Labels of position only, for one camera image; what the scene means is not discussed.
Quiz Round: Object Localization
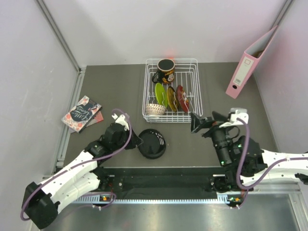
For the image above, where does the pink ring binder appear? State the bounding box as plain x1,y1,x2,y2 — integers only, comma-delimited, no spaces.
226,26,278,99

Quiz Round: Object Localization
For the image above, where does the black plate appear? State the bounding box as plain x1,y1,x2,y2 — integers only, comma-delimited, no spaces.
138,128,167,160

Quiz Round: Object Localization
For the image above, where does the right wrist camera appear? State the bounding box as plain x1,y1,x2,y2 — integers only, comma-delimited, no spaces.
229,107,249,125

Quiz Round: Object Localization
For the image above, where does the black floral mug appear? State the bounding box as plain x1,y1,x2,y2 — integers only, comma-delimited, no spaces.
152,58,175,84

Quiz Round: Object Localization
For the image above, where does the white cable duct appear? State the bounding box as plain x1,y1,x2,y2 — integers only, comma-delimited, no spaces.
74,193,231,205

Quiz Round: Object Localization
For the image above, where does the white wire dish rack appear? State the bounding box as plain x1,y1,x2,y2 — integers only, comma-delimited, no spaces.
142,58,203,123

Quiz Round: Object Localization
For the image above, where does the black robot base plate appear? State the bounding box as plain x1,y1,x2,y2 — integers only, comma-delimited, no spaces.
93,167,240,200

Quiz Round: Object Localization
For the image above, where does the purple cable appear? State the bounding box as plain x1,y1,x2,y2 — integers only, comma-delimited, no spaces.
20,108,133,221
235,117,308,190

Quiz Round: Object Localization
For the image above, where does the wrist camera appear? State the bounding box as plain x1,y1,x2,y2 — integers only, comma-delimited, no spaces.
229,107,249,125
111,114,129,128

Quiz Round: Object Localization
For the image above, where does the red book underneath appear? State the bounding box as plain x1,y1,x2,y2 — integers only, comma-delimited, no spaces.
86,111,103,127

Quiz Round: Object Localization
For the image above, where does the patterned ceramic bowl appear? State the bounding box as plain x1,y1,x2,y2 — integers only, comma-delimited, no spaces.
145,103,167,116

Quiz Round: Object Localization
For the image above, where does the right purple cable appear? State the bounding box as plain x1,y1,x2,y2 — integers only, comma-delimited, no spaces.
235,117,308,190

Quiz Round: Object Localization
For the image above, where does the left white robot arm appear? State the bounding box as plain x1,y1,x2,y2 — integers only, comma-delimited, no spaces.
20,123,143,229

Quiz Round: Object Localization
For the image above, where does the green plate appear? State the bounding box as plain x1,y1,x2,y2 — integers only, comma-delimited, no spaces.
155,83,168,108

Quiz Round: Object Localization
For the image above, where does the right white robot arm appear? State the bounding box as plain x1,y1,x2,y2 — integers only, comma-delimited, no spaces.
191,108,308,191

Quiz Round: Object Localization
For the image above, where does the floral cover book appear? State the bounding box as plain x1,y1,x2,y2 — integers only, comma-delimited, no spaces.
61,96,102,133

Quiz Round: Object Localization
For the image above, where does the yellow brown plate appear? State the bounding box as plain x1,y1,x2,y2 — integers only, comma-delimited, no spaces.
167,86,179,112

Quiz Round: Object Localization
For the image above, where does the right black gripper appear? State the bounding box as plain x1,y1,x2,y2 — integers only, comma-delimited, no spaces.
190,111,235,167

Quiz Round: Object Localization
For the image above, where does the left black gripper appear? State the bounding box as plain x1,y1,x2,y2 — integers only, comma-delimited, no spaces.
112,126,143,151

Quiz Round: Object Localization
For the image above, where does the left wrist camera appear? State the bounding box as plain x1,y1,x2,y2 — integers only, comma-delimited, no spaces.
111,114,129,128

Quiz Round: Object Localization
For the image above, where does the red floral plate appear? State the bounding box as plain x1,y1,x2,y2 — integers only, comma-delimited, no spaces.
176,85,189,113

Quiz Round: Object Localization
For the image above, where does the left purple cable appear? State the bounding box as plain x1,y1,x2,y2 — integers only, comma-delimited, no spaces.
20,108,133,221

